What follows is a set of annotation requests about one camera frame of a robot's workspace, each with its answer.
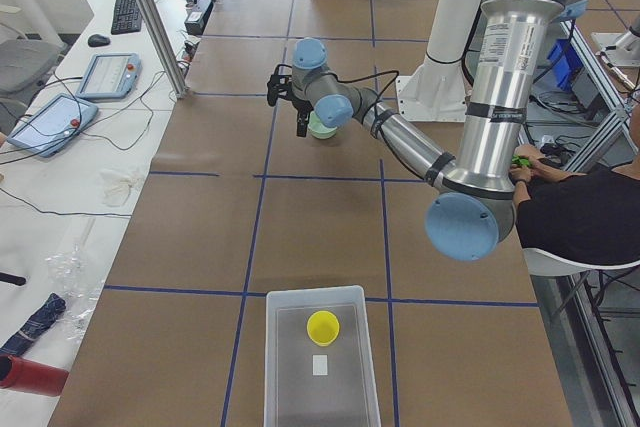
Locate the far teach pendant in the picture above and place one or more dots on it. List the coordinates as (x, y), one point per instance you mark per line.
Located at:
(109, 77)

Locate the mint green bowl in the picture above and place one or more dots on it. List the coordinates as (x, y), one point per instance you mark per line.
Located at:
(318, 130)

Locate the blue folded umbrella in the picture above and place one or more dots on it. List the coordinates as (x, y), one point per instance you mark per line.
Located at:
(35, 326)

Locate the white label in box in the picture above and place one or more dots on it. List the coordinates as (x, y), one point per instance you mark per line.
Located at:
(319, 365)

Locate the aluminium frame post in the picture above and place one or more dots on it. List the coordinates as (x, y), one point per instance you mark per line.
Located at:
(162, 46)

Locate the clear plastic wrap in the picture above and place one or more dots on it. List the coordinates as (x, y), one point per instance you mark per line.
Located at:
(72, 280)

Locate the green object in hands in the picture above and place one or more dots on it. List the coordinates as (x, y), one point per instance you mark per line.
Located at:
(520, 161)

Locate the black keyboard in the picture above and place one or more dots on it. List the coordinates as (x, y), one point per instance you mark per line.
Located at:
(127, 17)

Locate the black computer box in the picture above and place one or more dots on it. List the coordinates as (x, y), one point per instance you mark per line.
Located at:
(198, 16)

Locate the red bottle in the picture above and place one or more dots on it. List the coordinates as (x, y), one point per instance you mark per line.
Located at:
(28, 376)

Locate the clear plastic box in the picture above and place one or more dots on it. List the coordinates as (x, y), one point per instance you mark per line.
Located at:
(347, 396)

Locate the black computer mouse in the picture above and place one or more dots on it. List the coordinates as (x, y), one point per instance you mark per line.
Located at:
(98, 40)

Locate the grey office chair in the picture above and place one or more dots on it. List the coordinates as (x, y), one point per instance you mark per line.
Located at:
(24, 61)

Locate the teach pendant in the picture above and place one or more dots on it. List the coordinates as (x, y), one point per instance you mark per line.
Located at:
(109, 77)
(53, 126)

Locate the near teach pendant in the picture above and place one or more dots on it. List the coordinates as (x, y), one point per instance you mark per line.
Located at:
(53, 126)

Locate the blue storage bin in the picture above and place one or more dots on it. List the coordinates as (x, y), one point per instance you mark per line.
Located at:
(568, 64)

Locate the yellow plastic cup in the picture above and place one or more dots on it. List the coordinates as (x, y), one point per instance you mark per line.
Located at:
(323, 328)

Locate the white crumpled tissue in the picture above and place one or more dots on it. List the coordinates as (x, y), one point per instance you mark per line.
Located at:
(117, 185)

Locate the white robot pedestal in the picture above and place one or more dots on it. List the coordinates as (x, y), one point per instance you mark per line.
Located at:
(436, 91)

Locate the person in black clothes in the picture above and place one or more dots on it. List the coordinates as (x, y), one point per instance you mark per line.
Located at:
(591, 218)

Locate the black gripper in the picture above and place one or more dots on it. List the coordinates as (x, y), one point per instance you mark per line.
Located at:
(301, 106)

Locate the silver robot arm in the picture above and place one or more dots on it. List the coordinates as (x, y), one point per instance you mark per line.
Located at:
(480, 60)

